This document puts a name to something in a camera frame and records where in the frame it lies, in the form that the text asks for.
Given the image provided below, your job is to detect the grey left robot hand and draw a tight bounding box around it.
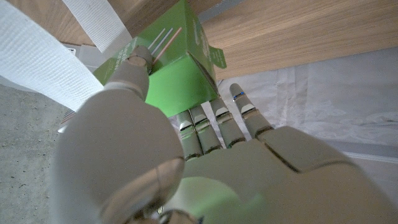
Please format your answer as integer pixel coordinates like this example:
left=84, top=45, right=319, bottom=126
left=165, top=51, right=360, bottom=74
left=51, top=45, right=398, bottom=224

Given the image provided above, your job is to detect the green cardboard package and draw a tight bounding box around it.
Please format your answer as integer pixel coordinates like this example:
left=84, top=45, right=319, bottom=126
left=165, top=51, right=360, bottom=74
left=93, top=0, right=227, bottom=118

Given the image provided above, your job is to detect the white bandage strip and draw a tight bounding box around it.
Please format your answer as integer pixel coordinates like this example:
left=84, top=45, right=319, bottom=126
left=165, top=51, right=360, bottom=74
left=0, top=0, right=133, bottom=112

